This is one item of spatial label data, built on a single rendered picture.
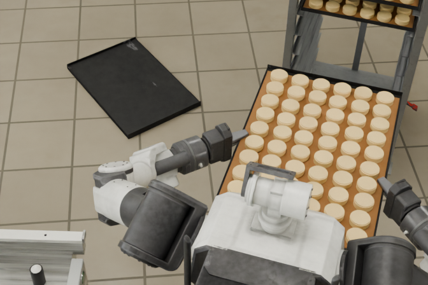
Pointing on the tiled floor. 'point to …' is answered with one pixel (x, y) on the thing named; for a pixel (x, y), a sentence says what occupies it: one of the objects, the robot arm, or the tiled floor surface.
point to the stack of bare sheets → (132, 87)
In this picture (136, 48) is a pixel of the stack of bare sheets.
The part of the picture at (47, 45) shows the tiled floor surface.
